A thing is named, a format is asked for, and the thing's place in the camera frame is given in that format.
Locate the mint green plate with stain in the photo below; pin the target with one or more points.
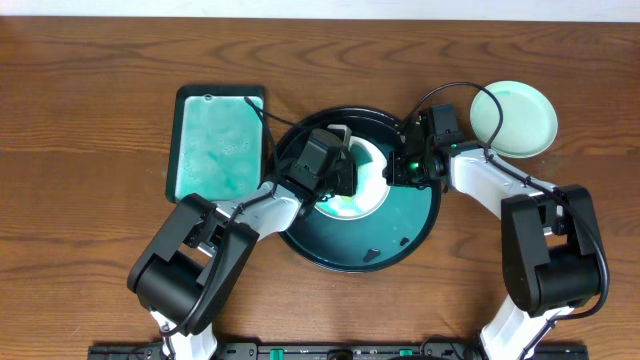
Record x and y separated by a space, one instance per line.
530 122

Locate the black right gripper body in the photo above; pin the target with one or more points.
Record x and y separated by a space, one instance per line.
409 170

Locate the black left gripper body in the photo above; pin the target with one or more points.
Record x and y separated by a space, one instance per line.
345 178

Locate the rectangular black soapy water tray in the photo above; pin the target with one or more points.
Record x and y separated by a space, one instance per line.
217 145

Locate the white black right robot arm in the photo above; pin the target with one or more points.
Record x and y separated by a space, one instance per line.
553 263

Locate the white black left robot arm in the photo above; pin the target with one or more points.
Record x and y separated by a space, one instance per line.
187 272

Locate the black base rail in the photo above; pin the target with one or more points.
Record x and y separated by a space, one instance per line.
251 351

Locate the white plate with green stain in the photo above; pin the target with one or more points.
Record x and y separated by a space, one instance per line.
371 190

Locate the round black tray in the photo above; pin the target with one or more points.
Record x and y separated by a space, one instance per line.
388 235

